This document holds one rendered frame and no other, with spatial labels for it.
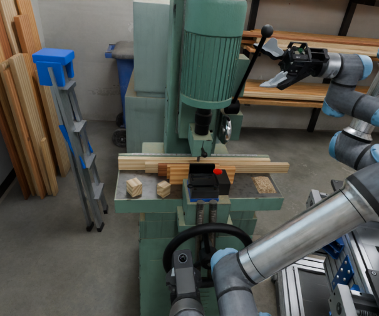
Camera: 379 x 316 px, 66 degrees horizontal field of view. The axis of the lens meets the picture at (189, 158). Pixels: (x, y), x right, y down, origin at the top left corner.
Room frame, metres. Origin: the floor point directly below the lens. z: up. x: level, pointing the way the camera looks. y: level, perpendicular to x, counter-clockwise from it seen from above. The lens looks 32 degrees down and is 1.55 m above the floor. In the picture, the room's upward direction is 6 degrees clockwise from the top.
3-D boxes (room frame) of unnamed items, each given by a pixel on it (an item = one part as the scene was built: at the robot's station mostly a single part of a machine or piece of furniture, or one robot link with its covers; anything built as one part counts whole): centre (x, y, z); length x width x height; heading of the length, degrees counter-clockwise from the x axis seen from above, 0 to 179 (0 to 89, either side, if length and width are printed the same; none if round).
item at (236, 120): (1.16, -0.16, 1.02); 0.09 x 0.07 x 0.12; 100
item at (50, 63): (1.53, 0.69, 0.58); 0.27 x 0.25 x 1.16; 95
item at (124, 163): (0.97, -0.03, 0.93); 0.60 x 0.02 x 0.05; 100
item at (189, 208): (0.76, -0.07, 0.92); 0.15 x 0.13 x 0.09; 100
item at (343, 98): (0.93, -0.47, 1.25); 0.11 x 0.08 x 0.11; 38
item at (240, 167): (0.97, -0.12, 0.92); 0.58 x 0.02 x 0.04; 100
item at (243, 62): (1.19, -0.15, 1.23); 0.09 x 0.08 x 0.15; 10
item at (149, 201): (0.85, -0.05, 0.87); 0.61 x 0.30 x 0.06; 100
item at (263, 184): (0.91, -0.29, 0.91); 0.10 x 0.07 x 0.02; 10
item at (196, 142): (0.97, -0.03, 1.03); 0.14 x 0.07 x 0.09; 10
